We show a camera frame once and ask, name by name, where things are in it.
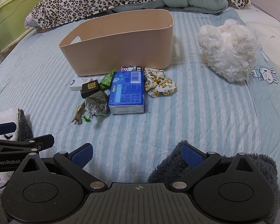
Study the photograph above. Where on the wooden clothespin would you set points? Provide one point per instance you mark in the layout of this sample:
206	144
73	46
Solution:
77	114

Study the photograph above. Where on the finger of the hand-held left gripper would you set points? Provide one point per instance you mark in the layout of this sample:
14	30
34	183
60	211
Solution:
40	141
5	128

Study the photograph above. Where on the clear packet of dried greens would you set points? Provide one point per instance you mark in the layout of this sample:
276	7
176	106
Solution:
96	103

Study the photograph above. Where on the green cabinet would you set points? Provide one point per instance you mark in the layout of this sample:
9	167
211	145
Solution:
9	23

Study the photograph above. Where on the grey fuzzy garment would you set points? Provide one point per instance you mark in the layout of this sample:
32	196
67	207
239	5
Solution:
163	170

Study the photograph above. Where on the white and grey fuzzy cloth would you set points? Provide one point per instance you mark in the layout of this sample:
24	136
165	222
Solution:
4	116

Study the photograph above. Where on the light blue rabbit-print cover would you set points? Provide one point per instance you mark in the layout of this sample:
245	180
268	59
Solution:
270	102

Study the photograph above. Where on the floral fabric scrunchie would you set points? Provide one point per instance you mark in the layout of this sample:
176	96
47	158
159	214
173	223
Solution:
159	84

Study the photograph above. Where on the blue tissue pack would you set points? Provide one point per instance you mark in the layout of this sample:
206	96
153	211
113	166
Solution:
126	91

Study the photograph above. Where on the blue striped bed sheet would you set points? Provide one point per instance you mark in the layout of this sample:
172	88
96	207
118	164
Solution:
177	121

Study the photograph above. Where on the cartoon print small box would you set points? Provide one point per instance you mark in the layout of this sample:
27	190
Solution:
130	69

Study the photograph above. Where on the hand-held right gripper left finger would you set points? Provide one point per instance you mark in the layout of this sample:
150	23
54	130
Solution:
82	156

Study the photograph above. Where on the teal checked quilt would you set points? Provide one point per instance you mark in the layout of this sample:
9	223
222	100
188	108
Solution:
200	4

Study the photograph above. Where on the white plush toy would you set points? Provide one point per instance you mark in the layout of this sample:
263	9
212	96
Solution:
226	51

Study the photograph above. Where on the black box with gold label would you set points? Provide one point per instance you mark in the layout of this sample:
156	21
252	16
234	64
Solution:
89	89

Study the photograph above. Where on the green snack packet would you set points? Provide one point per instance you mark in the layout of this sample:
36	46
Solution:
106	80

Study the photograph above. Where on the pink floral cloth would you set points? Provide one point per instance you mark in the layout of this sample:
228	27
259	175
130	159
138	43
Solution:
29	23

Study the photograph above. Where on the white small box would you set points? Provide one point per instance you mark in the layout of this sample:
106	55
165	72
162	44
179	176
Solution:
76	84

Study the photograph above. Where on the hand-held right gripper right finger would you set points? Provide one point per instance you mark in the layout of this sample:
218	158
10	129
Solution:
192	156

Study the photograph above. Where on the beige plastic storage bin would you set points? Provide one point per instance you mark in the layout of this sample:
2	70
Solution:
121	51

